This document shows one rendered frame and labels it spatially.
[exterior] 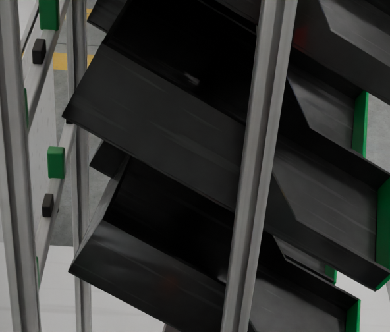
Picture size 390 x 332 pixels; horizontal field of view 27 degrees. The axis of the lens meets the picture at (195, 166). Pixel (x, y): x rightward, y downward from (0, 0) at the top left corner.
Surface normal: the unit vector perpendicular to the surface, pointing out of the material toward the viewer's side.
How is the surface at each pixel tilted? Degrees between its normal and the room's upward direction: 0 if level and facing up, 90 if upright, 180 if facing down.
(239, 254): 90
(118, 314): 0
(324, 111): 25
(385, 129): 0
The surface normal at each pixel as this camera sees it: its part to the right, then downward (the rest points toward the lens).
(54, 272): 0.07, -0.79
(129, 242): -0.19, 0.58
